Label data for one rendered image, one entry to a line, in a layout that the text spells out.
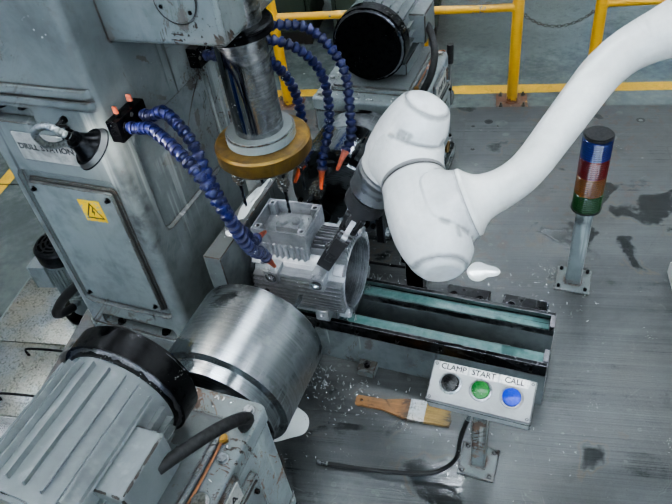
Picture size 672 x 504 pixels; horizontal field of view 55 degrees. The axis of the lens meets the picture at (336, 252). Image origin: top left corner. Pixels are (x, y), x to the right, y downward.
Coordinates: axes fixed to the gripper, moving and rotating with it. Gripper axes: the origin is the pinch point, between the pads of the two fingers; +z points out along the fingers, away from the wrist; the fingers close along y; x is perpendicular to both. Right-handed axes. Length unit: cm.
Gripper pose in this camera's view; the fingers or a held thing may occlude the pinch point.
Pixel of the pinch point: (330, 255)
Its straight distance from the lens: 127.2
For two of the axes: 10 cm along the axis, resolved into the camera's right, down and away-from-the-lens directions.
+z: -3.6, 5.5, 7.5
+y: -3.5, 6.6, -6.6
